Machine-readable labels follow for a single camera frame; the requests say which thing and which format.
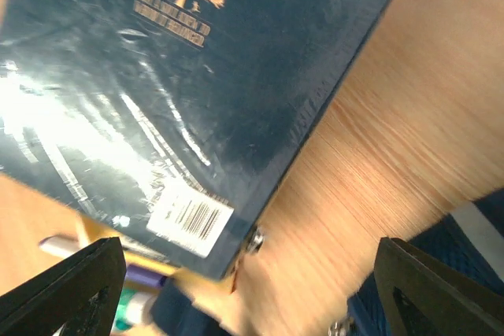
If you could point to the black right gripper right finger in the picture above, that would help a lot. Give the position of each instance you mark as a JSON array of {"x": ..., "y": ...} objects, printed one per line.
[{"x": 422, "y": 296}]

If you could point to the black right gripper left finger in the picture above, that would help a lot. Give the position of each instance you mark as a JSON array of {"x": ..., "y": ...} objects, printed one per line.
[{"x": 77, "y": 296}]

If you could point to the navy blue student backpack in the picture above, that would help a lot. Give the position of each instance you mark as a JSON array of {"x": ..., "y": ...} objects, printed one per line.
[{"x": 469, "y": 240}]

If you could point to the dark blue hardcover book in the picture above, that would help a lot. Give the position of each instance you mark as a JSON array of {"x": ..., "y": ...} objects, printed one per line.
[{"x": 172, "y": 122}]

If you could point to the purple cap white marker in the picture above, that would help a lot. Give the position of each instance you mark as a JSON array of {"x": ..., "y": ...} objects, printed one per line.
[{"x": 63, "y": 247}]

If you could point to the green white glue stick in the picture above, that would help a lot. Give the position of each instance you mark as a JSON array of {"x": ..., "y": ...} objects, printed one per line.
[{"x": 133, "y": 310}]

